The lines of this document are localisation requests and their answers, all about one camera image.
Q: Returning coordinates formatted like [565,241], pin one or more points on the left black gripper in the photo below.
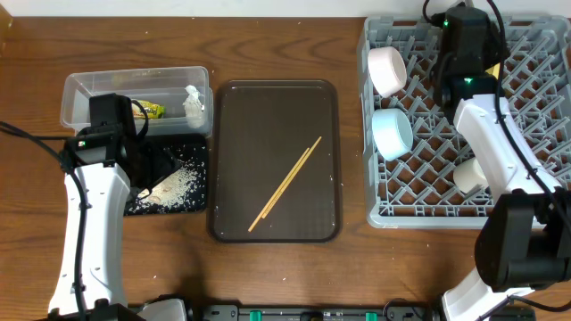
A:
[165,162]

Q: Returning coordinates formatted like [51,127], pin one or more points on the black tray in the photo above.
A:
[183,147]

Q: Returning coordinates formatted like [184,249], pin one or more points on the yellow plate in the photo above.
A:
[494,70]

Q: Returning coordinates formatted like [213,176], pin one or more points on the clear plastic bin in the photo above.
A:
[164,86]

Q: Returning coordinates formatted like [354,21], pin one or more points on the crumpled white tissue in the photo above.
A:
[194,107]

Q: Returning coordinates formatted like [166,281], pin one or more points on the light blue bowl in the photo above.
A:
[392,133]

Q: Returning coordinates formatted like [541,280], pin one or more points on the pale green cup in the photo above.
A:
[468,176]

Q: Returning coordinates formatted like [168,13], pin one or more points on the wooden chopsticks pair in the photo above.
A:
[283,186]

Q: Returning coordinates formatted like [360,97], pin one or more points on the pile of rice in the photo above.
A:
[183,191]

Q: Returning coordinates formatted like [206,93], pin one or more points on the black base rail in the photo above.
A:
[395,310]

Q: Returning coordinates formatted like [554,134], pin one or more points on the grey dishwasher rack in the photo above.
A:
[417,190]

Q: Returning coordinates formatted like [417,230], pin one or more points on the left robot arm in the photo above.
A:
[90,284]

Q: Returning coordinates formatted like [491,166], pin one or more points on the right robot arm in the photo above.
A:
[524,245]

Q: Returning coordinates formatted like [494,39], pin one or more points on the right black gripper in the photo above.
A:
[492,42]

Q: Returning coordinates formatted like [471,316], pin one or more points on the brown serving tray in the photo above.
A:
[262,128]

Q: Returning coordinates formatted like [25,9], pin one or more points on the yellow green snack wrapper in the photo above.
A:
[153,110]

